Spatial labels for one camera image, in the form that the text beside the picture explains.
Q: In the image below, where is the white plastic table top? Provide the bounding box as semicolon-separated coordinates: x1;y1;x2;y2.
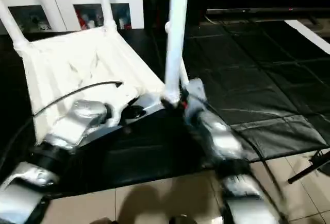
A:
14;24;178;147

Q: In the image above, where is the black stand foot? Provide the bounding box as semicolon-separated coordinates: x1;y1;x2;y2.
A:
287;149;330;185

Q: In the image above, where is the white plastic table leg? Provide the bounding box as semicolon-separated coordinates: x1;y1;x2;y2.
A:
162;0;191;107
0;0;30;50
164;22;190;89
96;0;118;32

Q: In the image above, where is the black work mat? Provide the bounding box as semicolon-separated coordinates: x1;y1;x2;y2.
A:
0;18;330;196

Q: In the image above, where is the red bottle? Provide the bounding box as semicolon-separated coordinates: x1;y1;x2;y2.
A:
78;13;88;30

